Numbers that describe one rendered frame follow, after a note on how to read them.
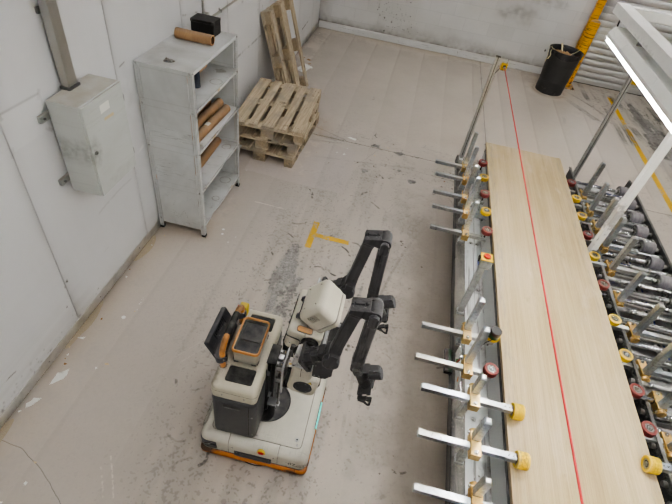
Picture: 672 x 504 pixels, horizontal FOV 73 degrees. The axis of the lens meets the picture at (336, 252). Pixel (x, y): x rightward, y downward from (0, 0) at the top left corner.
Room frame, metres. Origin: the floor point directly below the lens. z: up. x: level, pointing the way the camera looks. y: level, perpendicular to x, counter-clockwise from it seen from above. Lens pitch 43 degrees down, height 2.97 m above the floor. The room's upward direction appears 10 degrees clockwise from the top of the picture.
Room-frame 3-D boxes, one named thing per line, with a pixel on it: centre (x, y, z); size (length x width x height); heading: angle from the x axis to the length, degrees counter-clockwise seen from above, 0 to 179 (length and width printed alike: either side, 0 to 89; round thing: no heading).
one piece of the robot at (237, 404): (1.43, 0.34, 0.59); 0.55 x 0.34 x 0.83; 176
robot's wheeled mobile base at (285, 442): (1.42, 0.25, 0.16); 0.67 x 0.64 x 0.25; 86
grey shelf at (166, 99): (3.52, 1.40, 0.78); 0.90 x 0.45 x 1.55; 175
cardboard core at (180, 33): (3.63, 1.40, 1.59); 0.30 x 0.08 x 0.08; 85
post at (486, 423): (1.07, -0.81, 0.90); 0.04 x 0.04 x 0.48; 85
